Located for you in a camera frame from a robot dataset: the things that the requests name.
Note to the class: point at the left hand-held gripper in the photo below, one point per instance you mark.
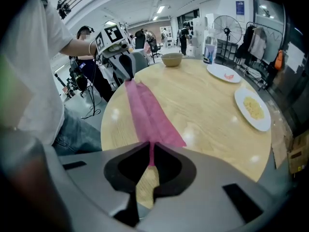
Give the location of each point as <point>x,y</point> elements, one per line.
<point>108,39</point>

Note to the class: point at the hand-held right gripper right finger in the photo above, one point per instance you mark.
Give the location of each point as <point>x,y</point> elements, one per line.
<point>205,197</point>

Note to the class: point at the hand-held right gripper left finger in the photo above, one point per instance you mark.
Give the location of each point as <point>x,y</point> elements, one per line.
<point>96,173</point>

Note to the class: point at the red cloth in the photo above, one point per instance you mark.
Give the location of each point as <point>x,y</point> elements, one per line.
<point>149,112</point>

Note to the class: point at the person's left forearm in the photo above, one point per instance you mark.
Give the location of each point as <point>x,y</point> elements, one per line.
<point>77,47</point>

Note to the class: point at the grey chair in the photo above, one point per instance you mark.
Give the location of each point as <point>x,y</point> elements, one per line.
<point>141,62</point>

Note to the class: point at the black office chair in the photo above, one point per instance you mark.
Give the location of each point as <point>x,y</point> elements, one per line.
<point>140,39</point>

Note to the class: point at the person's blue jeans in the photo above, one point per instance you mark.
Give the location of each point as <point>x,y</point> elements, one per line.
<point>77,134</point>

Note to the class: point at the ceiling tube light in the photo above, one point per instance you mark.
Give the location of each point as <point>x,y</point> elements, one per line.
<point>155,18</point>
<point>160,9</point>
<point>110,23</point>

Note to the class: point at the brown bowl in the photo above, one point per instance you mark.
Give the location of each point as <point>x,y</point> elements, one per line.
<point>172,60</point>

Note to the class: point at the round wooden table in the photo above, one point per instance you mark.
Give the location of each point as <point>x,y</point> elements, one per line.
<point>193,105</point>

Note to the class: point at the white storage cabinets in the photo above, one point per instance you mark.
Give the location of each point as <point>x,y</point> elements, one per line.
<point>200,28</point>

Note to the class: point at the clear plastic water bottle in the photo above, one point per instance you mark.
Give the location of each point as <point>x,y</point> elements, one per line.
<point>210,47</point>

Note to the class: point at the person's white shirt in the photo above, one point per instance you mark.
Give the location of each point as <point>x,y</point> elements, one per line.
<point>36,69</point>

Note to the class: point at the white round plate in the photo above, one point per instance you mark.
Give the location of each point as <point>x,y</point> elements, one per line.
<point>241,98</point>
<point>217,71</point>

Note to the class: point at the yellow noodles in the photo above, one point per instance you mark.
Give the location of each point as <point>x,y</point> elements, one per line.
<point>253,107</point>

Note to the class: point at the cardboard box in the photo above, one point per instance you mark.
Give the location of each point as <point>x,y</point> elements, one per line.
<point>299,156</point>

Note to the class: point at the black metal rack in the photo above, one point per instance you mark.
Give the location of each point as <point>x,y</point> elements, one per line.
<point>228,49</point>

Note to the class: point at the pink shrimp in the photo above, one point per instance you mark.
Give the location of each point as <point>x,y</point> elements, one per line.
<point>229,76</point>

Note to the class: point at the black standing fan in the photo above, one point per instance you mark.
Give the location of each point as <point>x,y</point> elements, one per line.
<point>227,30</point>

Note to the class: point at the black coat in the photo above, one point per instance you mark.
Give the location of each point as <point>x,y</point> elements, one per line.
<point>245,42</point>

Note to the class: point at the blue poster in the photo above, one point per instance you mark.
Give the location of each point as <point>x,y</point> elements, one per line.
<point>240,8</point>

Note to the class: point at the grey coat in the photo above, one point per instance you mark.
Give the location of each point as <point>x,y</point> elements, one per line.
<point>257,43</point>

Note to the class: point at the black glass door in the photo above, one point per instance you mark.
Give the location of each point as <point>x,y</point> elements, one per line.
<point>289,93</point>

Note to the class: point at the black clothes rack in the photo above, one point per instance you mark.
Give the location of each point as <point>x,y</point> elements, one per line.
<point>268,28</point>

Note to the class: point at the orange bag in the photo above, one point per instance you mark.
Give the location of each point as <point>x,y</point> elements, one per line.
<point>279,60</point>

